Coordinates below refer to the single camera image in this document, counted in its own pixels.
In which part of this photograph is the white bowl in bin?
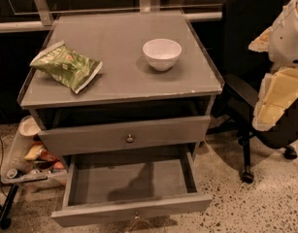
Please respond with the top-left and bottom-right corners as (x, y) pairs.
(18, 116), (41, 137)

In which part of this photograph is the grey top drawer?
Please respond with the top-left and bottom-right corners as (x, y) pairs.
(39, 116), (211, 156)

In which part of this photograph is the grey drawer cabinet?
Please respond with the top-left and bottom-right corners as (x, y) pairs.
(17, 11), (225, 157)

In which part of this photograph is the red snack packet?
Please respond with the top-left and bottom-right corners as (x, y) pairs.
(39, 150), (58, 162)

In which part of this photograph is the yellow snack packet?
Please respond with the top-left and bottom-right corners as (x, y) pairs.
(24, 145), (44, 161)

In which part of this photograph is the black office chair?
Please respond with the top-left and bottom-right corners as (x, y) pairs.
(212, 0), (298, 183)

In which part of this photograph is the grey drawer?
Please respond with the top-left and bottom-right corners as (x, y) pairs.
(39, 116), (211, 156)
(51, 145), (212, 227)

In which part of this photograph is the black stand leg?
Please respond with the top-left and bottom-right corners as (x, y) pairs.
(0, 184), (18, 230)

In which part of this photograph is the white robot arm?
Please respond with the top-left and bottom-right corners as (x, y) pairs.
(248, 0), (298, 131)

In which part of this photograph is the clear plastic bin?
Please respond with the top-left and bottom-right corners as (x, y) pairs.
(0, 115), (69, 186)

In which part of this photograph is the green chip bag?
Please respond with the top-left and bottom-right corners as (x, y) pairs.
(30, 41), (103, 94)

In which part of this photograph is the metal railing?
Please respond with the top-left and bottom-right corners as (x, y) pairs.
(0, 0), (221, 33)

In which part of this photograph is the soda can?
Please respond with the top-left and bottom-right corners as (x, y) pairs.
(7, 168), (22, 180)

